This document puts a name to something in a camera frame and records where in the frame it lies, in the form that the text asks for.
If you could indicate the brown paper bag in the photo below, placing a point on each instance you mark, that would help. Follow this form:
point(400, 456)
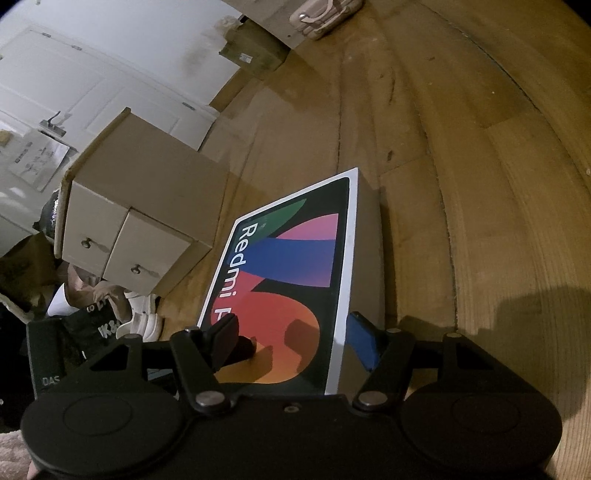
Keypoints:
point(25, 272)

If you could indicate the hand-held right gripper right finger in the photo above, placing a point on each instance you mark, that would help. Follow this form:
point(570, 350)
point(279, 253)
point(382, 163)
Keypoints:
point(364, 344)

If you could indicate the brown cardboard box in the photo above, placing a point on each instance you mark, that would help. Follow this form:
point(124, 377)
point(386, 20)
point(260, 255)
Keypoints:
point(254, 48)

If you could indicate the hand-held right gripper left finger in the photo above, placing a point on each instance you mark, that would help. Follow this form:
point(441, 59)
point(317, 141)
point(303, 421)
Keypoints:
point(226, 334)

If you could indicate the black printed cloth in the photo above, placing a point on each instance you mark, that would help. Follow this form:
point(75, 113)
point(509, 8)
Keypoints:
point(99, 325)

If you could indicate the white sneaker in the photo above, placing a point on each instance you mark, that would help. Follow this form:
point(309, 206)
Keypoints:
point(141, 318)

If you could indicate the Redmi Pad SE box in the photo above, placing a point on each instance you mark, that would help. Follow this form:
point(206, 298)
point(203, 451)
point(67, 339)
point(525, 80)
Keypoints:
point(295, 258)

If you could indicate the pink suitcase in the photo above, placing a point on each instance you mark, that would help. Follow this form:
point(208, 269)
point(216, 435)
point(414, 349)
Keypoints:
point(323, 16)

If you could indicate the beige two-drawer nightstand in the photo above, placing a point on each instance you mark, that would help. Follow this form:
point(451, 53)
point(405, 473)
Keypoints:
point(152, 184)

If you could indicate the black shiny bag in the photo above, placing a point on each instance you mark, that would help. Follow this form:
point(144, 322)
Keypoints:
point(50, 214)

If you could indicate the printed paper sheet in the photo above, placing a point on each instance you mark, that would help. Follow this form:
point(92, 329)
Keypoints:
point(37, 159)

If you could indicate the pink fuzzy cloth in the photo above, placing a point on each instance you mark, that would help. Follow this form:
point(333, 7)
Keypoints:
point(14, 454)

